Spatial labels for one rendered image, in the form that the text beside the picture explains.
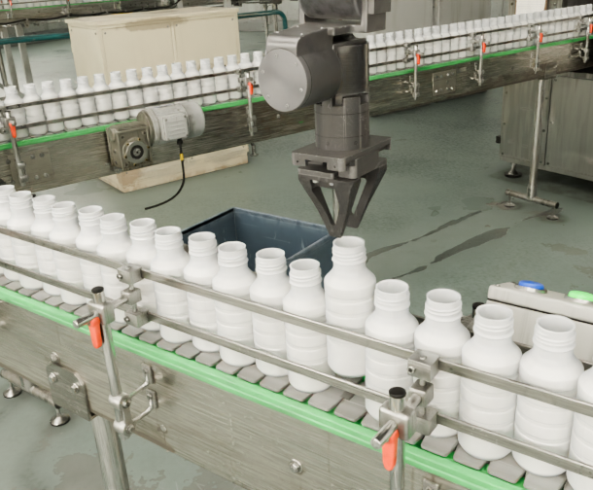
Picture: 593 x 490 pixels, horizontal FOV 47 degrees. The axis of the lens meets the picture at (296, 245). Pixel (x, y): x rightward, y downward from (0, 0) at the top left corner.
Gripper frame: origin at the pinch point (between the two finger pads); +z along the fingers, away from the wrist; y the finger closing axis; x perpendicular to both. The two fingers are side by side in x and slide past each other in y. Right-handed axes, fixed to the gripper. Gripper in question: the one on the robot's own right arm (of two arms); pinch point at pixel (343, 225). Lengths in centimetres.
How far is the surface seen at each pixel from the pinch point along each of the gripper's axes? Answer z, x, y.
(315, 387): 21.5, -3.5, 1.8
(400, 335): 10.8, 8.0, 1.8
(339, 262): 4.2, 0.0, 1.0
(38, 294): 23, -60, 2
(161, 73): 7, -152, -118
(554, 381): 10.8, 24.5, 1.8
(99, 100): 14, -159, -94
